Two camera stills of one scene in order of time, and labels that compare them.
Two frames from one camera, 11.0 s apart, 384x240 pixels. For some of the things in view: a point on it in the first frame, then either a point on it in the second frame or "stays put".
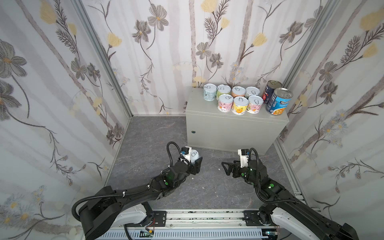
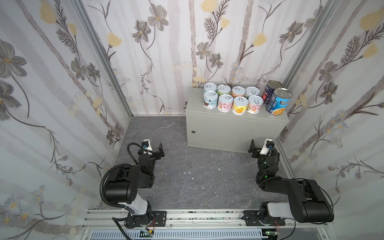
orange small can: [238, 91] stays put
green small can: [223, 89] stays put
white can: [194, 155] to [210, 99]
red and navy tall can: [270, 86] stays put
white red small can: [254, 104] stays put
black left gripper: [195, 166] to [153, 153]
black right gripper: [236, 169] to [259, 151]
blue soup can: [279, 101] stays put
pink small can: [225, 103] stays put
